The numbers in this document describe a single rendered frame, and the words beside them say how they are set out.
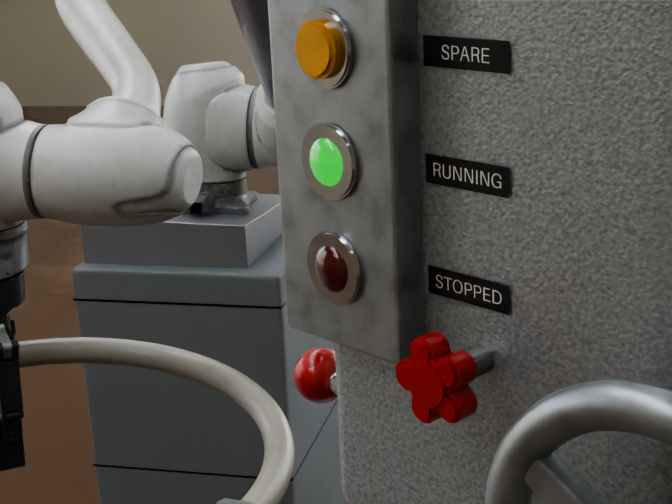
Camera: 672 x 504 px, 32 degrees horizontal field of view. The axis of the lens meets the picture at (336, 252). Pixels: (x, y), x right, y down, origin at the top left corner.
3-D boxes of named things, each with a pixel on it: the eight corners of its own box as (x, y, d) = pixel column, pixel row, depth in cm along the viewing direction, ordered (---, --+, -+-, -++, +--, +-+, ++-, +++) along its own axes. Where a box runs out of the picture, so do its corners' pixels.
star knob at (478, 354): (522, 407, 50) (522, 323, 49) (457, 440, 48) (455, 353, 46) (457, 384, 53) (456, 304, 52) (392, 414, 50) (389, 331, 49)
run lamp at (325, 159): (360, 187, 52) (358, 135, 52) (338, 194, 52) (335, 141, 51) (325, 180, 54) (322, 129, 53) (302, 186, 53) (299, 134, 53)
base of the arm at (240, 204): (146, 218, 211) (145, 188, 210) (168, 197, 232) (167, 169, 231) (246, 219, 210) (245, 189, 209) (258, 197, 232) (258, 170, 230)
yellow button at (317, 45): (351, 79, 51) (348, 19, 50) (333, 82, 50) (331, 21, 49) (311, 74, 52) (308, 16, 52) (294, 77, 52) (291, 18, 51)
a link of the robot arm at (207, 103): (179, 169, 231) (175, 58, 226) (267, 171, 228) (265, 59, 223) (152, 182, 216) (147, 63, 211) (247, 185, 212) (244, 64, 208)
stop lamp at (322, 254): (364, 293, 54) (363, 244, 53) (343, 301, 53) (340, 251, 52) (330, 283, 56) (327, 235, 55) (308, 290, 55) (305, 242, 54)
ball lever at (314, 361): (417, 422, 63) (416, 368, 62) (376, 441, 61) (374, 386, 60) (324, 384, 69) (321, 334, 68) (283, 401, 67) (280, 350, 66)
